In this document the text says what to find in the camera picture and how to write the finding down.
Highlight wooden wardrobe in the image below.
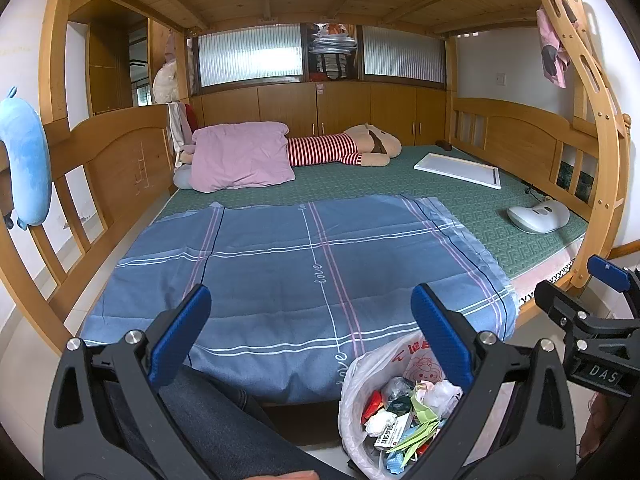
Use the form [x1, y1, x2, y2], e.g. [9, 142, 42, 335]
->
[67, 0, 191, 116]

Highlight pink pillow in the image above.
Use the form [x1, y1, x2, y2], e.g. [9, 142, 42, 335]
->
[191, 121, 296, 193]

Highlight blue plush toy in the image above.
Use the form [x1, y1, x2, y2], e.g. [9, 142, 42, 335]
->
[0, 86, 52, 231]

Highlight thin black cable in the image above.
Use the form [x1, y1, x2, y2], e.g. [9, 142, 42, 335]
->
[520, 180, 551, 201]

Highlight white tissue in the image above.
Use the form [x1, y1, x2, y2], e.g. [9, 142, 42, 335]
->
[365, 408, 396, 436]

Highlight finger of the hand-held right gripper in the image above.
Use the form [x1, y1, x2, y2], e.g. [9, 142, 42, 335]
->
[535, 280, 640, 361]
[587, 255, 640, 321]

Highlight wooden curved ladder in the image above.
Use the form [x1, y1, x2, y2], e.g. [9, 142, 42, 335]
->
[530, 0, 633, 291]

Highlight white flat board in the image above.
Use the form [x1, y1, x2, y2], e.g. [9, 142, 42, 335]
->
[414, 152, 502, 191]

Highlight wastebasket with white plastic bag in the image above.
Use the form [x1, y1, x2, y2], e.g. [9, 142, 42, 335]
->
[338, 332, 473, 480]

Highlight blue plaid sheet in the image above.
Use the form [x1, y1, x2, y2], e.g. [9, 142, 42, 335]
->
[80, 195, 521, 406]

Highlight white ointment box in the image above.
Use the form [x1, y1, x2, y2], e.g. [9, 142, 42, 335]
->
[372, 417, 408, 453]

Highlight green origami paper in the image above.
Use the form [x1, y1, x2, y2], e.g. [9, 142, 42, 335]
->
[387, 392, 446, 466]

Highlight white and red clothes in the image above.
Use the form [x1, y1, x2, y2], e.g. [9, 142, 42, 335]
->
[167, 102, 198, 156]

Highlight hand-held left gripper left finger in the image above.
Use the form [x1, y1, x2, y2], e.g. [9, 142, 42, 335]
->
[42, 284, 212, 480]

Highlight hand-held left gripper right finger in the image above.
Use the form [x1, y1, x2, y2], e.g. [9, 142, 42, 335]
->
[405, 282, 577, 480]

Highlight grey small pillow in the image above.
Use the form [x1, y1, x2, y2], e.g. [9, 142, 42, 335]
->
[172, 162, 197, 190]

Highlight white patterned mattress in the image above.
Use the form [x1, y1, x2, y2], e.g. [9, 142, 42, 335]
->
[512, 240, 586, 306]

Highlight white koala face pillow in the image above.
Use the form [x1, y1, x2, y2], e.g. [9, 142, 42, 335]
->
[506, 199, 571, 234]

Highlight person's right hand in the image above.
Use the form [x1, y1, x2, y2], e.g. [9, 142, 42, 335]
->
[579, 391, 622, 460]

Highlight stacked bags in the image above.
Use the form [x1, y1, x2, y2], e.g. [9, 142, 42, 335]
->
[306, 22, 360, 82]

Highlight pink hanging cloth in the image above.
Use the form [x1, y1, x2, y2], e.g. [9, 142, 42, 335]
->
[536, 6, 571, 89]

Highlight ribbed glass window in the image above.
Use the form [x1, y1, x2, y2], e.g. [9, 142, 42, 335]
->
[196, 27, 305, 88]
[361, 25, 447, 86]

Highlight red striped plush toy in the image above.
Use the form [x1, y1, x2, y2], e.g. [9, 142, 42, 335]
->
[286, 122, 403, 167]

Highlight wooden bunk bed frame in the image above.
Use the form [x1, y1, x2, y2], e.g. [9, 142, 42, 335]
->
[0, 0, 640, 351]

